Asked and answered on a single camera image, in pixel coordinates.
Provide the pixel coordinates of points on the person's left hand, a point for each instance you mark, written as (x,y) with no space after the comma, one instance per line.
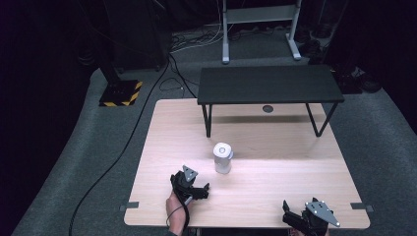
(173,213)

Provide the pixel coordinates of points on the person's right hand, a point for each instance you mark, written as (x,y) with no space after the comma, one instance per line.
(295,233)

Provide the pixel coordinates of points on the dark shoes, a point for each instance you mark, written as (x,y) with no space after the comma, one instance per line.
(360,82)

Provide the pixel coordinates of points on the black yellow striped base plate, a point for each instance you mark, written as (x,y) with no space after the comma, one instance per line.
(120,93)

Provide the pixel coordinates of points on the white lidded cup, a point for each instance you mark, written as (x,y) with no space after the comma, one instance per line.
(223,157)

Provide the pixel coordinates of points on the black metal shelf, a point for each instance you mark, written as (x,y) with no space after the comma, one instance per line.
(268,83)

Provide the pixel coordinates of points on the white metal stand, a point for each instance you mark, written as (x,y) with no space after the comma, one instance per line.
(259,14)

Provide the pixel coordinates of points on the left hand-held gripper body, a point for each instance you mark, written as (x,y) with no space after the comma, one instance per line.
(183,187)

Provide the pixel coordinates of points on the dark equipment cabinet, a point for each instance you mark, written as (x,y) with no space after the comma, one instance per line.
(137,32)

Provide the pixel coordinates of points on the grey table bracket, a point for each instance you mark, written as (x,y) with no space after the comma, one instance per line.
(129,206)
(360,206)

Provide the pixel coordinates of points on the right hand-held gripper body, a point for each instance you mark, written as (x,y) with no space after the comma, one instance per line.
(311,218)

